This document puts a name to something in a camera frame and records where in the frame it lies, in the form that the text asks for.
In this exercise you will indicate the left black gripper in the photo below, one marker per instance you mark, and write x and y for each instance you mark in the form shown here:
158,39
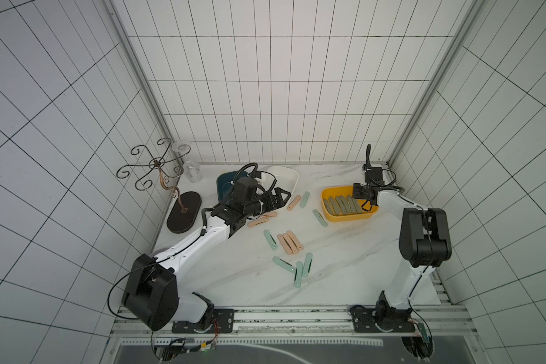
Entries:
272,205

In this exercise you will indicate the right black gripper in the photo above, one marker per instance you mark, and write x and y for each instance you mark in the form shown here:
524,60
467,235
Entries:
368,168

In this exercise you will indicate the olive knife pair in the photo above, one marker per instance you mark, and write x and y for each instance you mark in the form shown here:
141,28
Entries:
357,207

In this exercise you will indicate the white storage box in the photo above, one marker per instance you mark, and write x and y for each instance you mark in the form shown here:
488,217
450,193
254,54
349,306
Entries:
285,178

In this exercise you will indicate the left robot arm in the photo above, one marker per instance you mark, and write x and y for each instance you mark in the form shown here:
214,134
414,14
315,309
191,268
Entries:
151,293

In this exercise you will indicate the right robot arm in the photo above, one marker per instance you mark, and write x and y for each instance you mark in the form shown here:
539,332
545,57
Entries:
424,244

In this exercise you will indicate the yellow storage box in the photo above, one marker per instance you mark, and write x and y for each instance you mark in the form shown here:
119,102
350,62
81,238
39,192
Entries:
346,191

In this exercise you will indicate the dark teal storage box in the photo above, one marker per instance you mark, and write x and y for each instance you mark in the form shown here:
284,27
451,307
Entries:
224,184

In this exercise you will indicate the pink knife lower left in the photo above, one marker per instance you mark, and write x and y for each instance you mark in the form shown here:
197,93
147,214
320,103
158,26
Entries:
258,221

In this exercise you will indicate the mint knife left pair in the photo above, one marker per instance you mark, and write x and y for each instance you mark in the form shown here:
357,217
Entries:
271,241

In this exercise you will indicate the pink knife cluster left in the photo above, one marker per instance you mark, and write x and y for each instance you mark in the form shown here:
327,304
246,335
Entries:
284,244

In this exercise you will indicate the mint knife lower vertical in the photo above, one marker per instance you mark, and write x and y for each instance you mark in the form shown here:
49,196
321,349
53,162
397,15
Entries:
298,275

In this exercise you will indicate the clear wine glass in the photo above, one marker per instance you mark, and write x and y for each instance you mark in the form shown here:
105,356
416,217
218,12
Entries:
190,167

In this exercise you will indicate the black oval rack base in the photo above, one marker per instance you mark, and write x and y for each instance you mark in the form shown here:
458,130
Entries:
184,212

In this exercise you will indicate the metal scroll glass rack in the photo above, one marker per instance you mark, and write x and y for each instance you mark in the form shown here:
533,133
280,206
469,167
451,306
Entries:
170,166

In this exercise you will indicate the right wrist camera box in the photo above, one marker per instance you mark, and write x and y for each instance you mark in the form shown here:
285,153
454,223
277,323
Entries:
374,175

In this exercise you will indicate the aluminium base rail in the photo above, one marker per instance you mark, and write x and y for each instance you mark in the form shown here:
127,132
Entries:
324,321

